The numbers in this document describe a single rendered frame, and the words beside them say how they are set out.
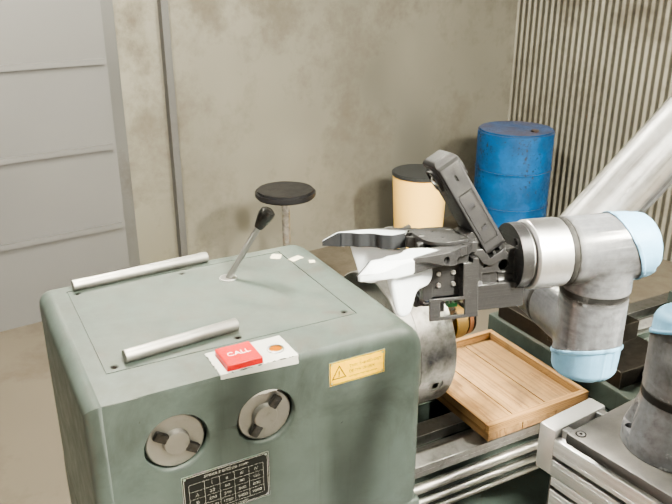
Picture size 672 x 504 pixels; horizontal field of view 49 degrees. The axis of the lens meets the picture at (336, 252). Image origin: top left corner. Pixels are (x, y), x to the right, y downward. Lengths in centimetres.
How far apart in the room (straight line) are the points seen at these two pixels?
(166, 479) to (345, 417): 32
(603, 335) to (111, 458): 72
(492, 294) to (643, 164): 29
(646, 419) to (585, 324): 38
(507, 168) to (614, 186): 408
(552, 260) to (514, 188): 430
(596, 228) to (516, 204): 430
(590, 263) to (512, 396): 106
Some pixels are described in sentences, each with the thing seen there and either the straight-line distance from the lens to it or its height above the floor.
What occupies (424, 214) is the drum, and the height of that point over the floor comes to 34.
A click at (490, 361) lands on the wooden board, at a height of 88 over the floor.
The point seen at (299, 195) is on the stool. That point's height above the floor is 66.
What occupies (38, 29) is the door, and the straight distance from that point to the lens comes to 403.
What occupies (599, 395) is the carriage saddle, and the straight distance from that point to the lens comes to 189.
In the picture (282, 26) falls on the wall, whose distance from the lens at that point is 462.
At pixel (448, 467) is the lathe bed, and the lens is 174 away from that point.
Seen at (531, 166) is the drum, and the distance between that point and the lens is 507.
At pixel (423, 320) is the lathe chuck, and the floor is 118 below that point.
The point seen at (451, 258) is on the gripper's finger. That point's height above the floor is 159.
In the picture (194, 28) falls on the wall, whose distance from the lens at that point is 436.
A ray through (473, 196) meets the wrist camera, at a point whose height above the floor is 163.
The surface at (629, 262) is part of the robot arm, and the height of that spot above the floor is 156.
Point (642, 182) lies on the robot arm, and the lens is 98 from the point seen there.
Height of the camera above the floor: 185
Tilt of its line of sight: 22 degrees down
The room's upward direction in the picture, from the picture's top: straight up
